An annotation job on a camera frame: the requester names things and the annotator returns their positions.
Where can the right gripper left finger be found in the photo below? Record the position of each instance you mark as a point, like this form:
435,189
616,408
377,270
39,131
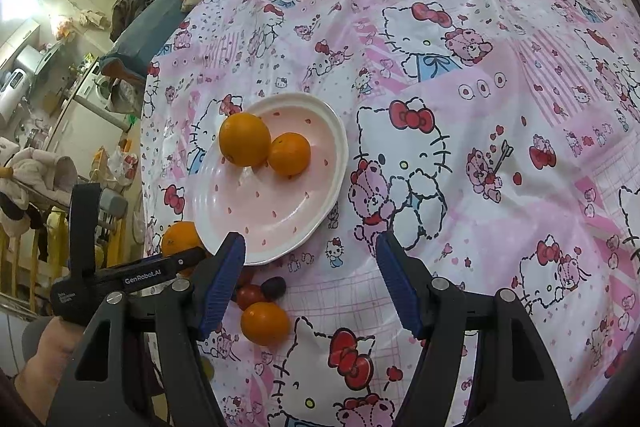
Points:
137,363

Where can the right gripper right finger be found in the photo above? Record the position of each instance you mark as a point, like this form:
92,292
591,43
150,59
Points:
514,381

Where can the large orange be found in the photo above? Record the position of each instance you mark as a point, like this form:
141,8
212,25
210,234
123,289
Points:
179,237
244,140

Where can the small mandarin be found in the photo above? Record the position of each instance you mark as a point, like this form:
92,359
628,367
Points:
265,324
289,154

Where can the person's left hand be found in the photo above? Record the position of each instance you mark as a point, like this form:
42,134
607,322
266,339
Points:
37,383

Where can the yellow wooden chair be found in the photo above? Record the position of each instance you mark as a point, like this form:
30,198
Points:
31,263

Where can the white washing machine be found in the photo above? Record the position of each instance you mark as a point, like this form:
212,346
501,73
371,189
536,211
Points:
85,119

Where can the pink white strawberry plate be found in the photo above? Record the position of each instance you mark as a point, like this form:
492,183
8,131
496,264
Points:
275,215

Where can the teal blue pillow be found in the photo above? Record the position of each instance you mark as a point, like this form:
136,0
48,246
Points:
135,48

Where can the pink Hello Kitty bedsheet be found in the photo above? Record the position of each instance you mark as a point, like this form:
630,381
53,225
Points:
497,139

